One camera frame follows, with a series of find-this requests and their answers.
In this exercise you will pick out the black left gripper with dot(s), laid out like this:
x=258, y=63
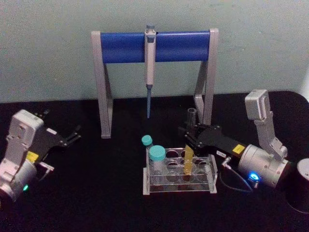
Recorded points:
x=49, y=141

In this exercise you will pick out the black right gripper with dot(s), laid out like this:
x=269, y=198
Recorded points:
x=217, y=142

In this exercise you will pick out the clear tube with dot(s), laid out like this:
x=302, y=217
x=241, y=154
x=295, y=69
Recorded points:
x=190, y=117

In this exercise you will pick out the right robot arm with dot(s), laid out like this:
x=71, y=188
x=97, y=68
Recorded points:
x=263, y=164

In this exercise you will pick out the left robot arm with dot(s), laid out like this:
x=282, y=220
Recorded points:
x=17, y=149

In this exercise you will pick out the yellow tube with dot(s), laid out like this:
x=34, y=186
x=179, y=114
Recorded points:
x=189, y=160

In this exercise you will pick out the large teal-capped tube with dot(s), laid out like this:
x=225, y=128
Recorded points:
x=157, y=152

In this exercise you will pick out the small teal-capped tube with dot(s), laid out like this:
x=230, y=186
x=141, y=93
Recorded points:
x=146, y=140

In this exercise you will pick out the clear plastic tube rack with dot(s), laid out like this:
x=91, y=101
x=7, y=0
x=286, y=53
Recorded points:
x=178, y=186

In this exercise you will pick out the grey pipette with blue tip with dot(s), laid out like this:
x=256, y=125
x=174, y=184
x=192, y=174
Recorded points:
x=150, y=60

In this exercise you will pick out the black table cloth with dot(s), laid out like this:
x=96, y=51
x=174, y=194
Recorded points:
x=96, y=207

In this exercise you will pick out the grey stand with blue bar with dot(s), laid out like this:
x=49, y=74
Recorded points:
x=125, y=46

